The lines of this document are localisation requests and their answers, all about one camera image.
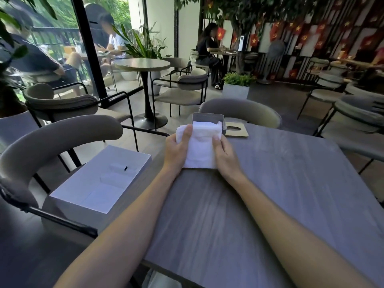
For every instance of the indoor tree with green leaves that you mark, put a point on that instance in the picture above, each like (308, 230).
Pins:
(240, 14)

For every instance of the grey padded chair, black frame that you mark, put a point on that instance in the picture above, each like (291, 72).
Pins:
(357, 116)
(327, 83)
(45, 149)
(180, 63)
(60, 104)
(318, 64)
(240, 110)
(186, 86)

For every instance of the person's left hand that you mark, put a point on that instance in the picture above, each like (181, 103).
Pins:
(174, 152)

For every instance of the person's right thumb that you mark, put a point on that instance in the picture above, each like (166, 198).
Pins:
(216, 145)

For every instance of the black window frame post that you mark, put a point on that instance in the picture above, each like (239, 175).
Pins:
(88, 47)

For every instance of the person's left forearm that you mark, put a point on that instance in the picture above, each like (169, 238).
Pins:
(126, 224)

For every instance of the person's right forearm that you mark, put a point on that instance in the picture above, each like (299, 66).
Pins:
(288, 230)

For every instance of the white cardboard box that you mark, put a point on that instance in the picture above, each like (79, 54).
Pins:
(102, 185)

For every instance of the tall leafy potted plant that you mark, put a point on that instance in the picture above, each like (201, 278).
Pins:
(144, 44)

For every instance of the wooden lid with oval hole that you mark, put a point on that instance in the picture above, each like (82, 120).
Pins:
(237, 129)

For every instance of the round table with black pedestal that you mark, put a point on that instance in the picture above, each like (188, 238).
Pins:
(144, 65)

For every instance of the row of red star flags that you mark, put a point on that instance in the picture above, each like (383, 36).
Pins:
(300, 28)

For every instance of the person's left thumb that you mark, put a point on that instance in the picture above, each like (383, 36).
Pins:
(187, 134)

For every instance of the white planter with green shrubs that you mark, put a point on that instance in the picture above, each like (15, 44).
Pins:
(238, 83)

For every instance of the person's right hand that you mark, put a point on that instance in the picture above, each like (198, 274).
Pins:
(226, 160)

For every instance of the grey metal napkin box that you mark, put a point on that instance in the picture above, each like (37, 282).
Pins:
(207, 117)

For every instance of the stack of white paper napkins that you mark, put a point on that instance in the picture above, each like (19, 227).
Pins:
(199, 146)

